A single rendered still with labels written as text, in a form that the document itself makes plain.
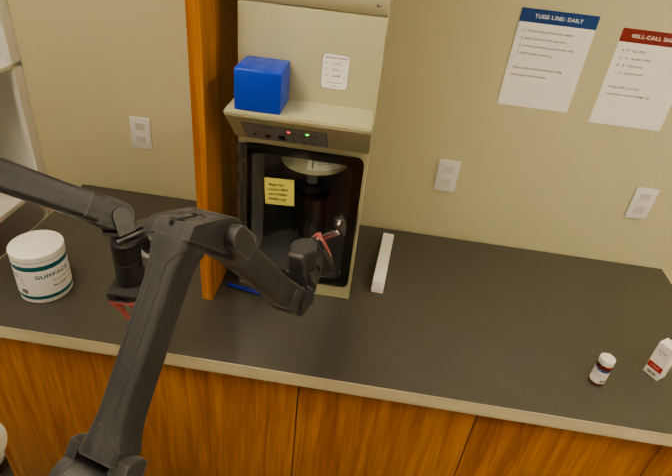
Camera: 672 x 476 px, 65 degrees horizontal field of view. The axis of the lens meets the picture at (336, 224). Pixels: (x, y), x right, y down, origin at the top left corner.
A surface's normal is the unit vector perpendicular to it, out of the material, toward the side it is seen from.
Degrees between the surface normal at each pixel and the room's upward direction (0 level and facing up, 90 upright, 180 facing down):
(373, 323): 0
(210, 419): 90
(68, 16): 90
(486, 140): 90
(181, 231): 48
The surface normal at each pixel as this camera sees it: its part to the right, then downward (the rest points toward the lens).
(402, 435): -0.12, 0.54
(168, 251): -0.30, -0.22
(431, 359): 0.10, -0.83
